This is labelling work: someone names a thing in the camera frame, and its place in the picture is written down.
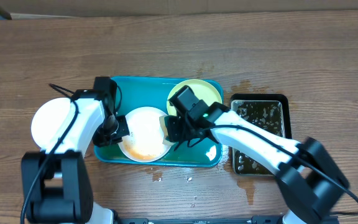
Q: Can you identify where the black water tray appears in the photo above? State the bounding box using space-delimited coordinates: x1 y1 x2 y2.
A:
231 93 292 175

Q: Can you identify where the green rimmed plate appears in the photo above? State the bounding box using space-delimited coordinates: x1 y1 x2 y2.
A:
167 79 223 106

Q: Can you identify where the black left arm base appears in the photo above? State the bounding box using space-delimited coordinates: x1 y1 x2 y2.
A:
21 151 93 223

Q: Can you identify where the teal serving tray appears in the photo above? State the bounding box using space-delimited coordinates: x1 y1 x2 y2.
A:
94 76 223 167

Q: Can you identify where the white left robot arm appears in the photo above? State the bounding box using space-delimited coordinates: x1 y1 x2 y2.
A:
22 96 129 223

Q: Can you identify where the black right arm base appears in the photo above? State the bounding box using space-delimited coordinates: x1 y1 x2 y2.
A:
275 138 349 223

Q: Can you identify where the black front rail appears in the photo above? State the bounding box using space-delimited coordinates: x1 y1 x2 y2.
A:
113 215 288 224

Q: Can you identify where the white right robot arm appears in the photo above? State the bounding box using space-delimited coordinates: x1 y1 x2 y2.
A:
160 102 300 176

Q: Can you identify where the white plate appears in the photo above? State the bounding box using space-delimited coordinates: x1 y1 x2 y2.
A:
30 98 71 148
118 106 172 163

